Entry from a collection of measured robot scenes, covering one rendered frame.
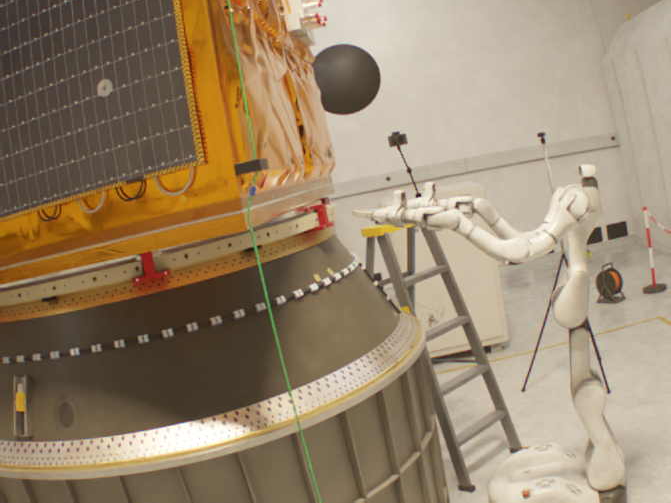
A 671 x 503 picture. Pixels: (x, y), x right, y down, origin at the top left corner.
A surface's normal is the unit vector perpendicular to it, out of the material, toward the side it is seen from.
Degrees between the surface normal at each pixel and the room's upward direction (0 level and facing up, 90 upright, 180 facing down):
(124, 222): 95
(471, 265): 90
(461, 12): 90
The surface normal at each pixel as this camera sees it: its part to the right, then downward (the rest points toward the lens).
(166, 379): 0.18, -0.43
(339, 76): -0.07, 0.11
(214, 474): 0.37, 0.01
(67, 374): -0.10, -0.37
